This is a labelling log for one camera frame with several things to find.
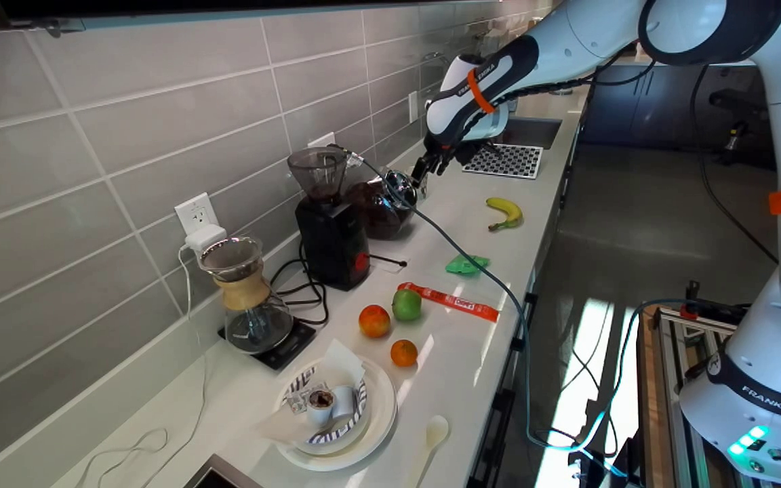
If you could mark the green apple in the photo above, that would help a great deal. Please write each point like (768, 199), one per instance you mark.
(408, 306)

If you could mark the black coffee scale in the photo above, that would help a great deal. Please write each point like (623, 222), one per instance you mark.
(289, 347)

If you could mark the patterned white bowl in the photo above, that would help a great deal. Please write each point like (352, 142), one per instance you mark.
(354, 420)

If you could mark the black coffee grinder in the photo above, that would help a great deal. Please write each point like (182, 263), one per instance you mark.
(333, 244)

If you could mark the red flat strip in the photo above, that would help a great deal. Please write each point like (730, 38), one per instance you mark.
(460, 305)

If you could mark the black induction cooktop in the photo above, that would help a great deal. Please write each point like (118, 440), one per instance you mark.
(219, 475)

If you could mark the wooden robot cart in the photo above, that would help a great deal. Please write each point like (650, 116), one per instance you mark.
(658, 387)

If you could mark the glass pour-over coffee carafe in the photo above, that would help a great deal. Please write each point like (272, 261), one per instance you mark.
(250, 315)

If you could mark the large orange fruit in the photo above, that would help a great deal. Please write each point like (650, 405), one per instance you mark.
(375, 320)

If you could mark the white round plate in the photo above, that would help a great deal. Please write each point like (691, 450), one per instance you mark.
(379, 423)

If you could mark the white wall outlet with plug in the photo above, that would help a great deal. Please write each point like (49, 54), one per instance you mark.
(197, 218)

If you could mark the dark office chair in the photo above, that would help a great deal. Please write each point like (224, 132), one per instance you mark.
(745, 116)

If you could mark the small orange fruit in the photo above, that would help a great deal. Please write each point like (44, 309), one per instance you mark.
(403, 352)

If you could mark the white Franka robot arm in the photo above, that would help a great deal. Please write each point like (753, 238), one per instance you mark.
(771, 360)

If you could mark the yellow banana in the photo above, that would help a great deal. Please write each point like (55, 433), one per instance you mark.
(507, 211)

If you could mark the glass jar of coffee beans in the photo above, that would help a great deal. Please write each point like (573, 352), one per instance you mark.
(381, 219)

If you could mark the white plastic spoon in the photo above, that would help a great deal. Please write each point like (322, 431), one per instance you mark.
(434, 431)

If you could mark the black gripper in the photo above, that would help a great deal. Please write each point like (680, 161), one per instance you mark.
(444, 151)

